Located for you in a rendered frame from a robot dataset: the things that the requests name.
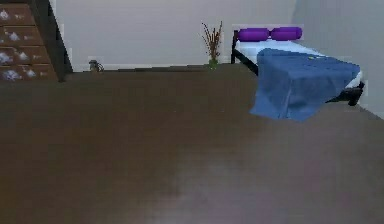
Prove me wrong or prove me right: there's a black frame bed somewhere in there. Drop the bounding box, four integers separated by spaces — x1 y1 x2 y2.
230 29 366 107

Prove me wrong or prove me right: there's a small grey object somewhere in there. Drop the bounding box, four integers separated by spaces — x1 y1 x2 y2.
88 59 105 73

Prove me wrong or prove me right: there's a blue blanket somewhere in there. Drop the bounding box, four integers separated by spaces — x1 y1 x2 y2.
249 48 361 122

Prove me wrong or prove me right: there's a dry plant in green vase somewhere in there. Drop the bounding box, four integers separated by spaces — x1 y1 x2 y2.
201 21 224 70

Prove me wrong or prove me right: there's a brown chest of drawers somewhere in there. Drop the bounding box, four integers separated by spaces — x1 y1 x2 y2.
0 0 74 83

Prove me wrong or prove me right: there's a purple pillow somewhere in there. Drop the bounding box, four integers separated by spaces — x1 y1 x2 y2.
270 26 304 42
237 27 270 43

